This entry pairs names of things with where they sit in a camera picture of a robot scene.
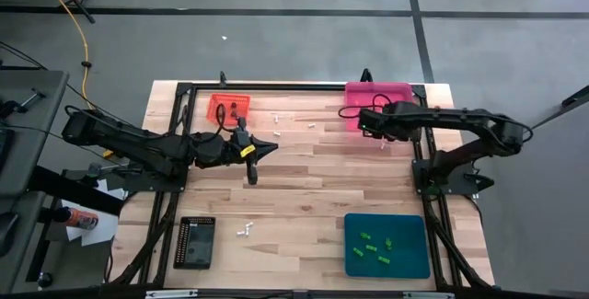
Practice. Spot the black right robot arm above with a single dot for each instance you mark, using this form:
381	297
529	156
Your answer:
460	117

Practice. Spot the black plastic basket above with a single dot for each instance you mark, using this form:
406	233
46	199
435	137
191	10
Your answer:
195	244

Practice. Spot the pink plastic bin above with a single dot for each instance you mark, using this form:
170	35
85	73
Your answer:
359	94

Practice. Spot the teal plastic bin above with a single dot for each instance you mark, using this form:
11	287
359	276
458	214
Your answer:
405	230

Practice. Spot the black table clamp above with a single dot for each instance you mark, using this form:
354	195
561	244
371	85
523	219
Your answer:
366	76
478	181
222	78

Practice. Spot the silver metal bracket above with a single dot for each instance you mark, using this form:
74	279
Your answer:
170	294
428	295

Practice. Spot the black floor stand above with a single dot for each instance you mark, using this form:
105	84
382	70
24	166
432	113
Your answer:
570	103

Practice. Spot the white paper sheets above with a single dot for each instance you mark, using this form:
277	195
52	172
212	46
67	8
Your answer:
101	230

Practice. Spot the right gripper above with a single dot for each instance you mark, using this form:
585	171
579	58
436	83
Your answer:
386	122

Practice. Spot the grey desk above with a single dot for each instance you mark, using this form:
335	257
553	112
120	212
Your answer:
27	267
27	152

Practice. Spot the orange plastic basket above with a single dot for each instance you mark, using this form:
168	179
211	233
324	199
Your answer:
211	106

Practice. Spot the yellow white paper tag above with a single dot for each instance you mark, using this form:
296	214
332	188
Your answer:
247	150

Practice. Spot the orange can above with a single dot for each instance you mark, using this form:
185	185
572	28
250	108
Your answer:
83	219

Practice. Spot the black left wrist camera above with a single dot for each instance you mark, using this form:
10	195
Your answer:
240	137

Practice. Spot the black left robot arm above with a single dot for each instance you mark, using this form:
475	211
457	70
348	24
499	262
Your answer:
138	145

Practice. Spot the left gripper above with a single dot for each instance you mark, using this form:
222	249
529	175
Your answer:
221	149

